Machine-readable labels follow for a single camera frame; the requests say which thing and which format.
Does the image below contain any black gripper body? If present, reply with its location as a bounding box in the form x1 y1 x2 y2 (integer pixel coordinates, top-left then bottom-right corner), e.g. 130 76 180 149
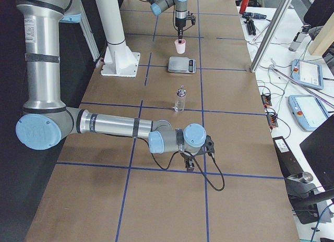
181 135 216 167
175 10 196 30

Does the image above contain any pink paper cup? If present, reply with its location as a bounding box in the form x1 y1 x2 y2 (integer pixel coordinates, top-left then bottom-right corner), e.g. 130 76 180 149
174 39 186 54

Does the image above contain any glass sauce bottle metal cap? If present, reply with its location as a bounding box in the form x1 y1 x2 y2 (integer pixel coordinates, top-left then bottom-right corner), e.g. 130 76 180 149
174 85 187 112

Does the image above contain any digital kitchen scale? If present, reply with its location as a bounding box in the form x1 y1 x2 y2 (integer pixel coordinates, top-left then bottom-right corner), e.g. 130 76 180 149
168 56 196 74

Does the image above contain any orange connector block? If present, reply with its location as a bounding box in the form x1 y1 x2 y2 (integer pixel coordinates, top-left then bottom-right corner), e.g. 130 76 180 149
267 112 278 130
261 94 272 108

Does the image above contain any black folded tripod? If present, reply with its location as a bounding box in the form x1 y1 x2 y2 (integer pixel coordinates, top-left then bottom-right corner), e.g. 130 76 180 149
242 11 267 35

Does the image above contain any black device with label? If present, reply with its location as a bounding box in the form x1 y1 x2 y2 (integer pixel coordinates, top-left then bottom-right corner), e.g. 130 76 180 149
273 136 303 178

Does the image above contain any long metal rod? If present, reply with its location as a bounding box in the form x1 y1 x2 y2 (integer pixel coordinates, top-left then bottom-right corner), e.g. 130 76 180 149
269 65 333 108

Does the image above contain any near blue teach pendant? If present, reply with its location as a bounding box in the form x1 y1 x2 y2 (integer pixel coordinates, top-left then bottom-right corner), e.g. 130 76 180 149
288 95 330 131

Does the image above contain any blue teach pendant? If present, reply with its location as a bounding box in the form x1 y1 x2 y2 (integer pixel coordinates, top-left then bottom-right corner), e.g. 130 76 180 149
288 95 330 131
291 59 324 90

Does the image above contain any black monitor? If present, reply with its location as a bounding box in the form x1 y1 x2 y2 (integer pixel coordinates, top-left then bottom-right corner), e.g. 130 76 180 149
300 116 334 190

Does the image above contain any far blue teach pendant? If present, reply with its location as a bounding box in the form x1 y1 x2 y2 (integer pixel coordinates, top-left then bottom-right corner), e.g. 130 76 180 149
291 59 324 90

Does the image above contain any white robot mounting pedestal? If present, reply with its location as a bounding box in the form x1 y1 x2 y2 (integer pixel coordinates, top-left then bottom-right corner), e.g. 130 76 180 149
96 0 140 77

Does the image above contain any aluminium frame post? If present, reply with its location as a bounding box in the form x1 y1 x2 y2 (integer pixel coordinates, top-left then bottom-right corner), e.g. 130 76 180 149
249 0 292 73

